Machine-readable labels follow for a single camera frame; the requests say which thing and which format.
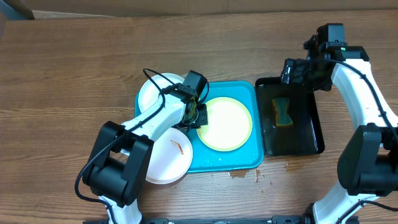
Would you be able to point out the teal plastic tray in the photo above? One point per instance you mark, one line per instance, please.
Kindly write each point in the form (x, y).
(250, 154)

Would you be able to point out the green yellow sponge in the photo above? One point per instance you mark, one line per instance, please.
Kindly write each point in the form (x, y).
(281, 106)

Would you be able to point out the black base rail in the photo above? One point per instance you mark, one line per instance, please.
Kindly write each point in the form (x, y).
(278, 219)

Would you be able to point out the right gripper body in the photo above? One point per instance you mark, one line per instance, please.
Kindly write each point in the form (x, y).
(289, 71)

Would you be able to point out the white plate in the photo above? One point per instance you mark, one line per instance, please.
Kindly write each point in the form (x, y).
(149, 94)
(171, 158)

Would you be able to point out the yellow-green rimmed plate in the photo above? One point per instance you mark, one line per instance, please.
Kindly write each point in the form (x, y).
(229, 124)

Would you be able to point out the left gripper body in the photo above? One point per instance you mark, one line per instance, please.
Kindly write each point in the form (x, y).
(199, 119)

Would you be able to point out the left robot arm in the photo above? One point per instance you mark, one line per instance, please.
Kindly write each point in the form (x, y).
(117, 166)

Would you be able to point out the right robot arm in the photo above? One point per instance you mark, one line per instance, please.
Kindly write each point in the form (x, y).
(367, 167)

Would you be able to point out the black water tray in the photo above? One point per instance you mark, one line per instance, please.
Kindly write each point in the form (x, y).
(305, 136)

